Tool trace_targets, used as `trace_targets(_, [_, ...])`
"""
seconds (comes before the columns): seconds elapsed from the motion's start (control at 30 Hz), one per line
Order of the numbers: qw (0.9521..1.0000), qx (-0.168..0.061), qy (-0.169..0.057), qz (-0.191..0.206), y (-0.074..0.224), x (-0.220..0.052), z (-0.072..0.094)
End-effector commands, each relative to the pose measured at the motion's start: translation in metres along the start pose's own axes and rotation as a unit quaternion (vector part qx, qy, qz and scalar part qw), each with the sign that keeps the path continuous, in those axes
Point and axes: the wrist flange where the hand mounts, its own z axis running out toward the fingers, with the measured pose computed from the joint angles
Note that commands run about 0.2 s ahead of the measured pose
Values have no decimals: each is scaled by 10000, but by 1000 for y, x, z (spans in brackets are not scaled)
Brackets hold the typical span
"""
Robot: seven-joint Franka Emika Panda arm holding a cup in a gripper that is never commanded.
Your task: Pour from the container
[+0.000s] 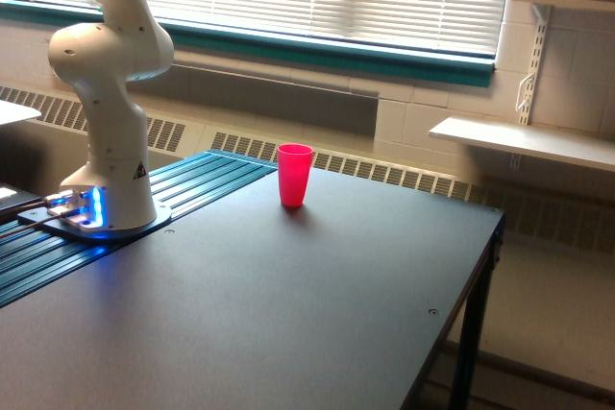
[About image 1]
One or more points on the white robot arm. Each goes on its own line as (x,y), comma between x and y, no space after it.
(98,60)

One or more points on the red plastic cup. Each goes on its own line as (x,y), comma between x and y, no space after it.
(294,162)

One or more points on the baseboard radiator heater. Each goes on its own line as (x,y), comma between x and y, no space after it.
(545,216)

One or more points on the black table leg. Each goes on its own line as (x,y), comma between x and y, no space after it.
(475,308)

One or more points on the white table at left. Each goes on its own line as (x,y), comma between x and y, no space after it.
(12,113)

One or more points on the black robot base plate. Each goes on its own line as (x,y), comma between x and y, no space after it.
(62,228)

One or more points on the white shelf rail bracket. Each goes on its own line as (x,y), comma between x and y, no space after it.
(526,89)

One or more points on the lower white wall shelf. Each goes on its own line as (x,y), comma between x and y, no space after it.
(556,145)

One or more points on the white wall shelf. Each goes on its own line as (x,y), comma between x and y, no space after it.
(556,145)
(567,3)

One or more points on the upper white wall shelf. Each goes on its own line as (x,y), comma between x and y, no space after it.
(567,3)

